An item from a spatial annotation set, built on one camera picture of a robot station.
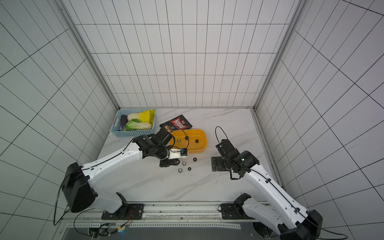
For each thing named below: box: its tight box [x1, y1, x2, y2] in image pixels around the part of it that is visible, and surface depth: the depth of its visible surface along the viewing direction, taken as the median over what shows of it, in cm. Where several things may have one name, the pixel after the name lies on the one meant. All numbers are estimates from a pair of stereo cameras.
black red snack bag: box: [159, 114, 193, 133], surface depth 112 cm
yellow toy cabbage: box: [127, 109, 156, 125], surface depth 106 cm
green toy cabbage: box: [125, 118, 152, 131], surface depth 102 cm
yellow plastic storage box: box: [169, 129, 207, 154], surface depth 101 cm
